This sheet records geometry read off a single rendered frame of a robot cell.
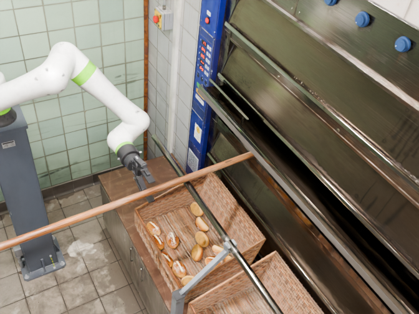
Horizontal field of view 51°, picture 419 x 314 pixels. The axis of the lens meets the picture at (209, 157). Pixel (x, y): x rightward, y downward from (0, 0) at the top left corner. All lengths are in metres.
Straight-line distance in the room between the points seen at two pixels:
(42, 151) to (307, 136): 2.00
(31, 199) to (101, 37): 1.05
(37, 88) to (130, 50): 1.23
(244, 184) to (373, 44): 1.08
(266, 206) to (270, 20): 0.88
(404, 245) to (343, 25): 0.74
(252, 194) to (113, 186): 0.93
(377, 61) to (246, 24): 0.66
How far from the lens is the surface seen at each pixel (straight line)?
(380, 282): 1.52
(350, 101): 1.53
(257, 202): 2.18
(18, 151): 2.34
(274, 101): 1.86
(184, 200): 2.56
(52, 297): 3.02
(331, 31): 1.57
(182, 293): 1.87
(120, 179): 2.77
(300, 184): 1.72
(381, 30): 1.43
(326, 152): 1.69
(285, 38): 1.74
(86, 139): 3.24
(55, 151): 3.23
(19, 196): 2.56
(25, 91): 1.86
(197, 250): 2.36
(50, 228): 1.78
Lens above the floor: 2.59
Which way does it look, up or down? 43 degrees down
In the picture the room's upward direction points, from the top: 8 degrees clockwise
